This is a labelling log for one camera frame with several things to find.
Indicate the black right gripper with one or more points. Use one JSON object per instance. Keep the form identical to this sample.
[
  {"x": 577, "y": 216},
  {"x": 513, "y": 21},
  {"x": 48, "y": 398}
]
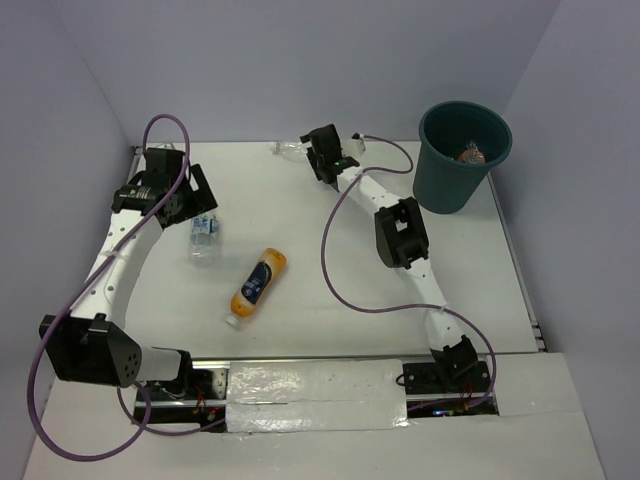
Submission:
[{"x": 312, "y": 158}]

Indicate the dark green ribbed bin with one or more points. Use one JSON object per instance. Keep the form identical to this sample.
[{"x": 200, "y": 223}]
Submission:
[{"x": 460, "y": 142}]

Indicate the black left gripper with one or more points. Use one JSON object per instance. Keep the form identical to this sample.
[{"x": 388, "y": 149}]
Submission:
[{"x": 201, "y": 200}]

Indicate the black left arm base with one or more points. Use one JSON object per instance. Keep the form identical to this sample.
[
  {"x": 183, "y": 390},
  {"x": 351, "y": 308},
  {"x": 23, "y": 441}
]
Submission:
[{"x": 201, "y": 403}]

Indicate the aluminium table edge rail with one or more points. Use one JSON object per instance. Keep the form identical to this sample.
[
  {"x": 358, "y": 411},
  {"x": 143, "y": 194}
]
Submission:
[{"x": 535, "y": 325}]

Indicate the orange bottle blue label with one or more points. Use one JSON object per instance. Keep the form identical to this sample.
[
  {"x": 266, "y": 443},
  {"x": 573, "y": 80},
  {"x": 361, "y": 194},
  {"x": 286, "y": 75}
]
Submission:
[{"x": 246, "y": 299}]

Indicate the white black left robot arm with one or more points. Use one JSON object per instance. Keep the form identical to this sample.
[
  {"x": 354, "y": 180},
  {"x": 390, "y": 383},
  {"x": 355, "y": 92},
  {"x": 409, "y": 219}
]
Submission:
[{"x": 90, "y": 344}]

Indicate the white foil covered panel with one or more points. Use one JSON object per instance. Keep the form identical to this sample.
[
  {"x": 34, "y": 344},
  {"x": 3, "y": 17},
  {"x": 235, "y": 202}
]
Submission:
[{"x": 288, "y": 397}]

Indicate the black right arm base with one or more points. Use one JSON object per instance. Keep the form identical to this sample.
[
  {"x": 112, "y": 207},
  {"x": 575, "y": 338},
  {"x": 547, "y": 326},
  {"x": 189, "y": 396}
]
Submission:
[{"x": 427, "y": 379}]

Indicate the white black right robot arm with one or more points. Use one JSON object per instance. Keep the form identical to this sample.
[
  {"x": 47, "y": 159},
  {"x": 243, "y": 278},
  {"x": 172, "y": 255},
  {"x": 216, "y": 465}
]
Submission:
[{"x": 402, "y": 244}]

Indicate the orange label tea bottle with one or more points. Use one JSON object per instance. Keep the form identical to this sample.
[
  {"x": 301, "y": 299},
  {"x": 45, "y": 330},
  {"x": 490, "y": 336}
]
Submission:
[{"x": 471, "y": 154}]

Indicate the clear bottle blue label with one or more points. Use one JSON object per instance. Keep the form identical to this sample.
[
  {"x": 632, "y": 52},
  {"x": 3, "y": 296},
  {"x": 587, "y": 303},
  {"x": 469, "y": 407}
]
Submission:
[{"x": 204, "y": 242}]

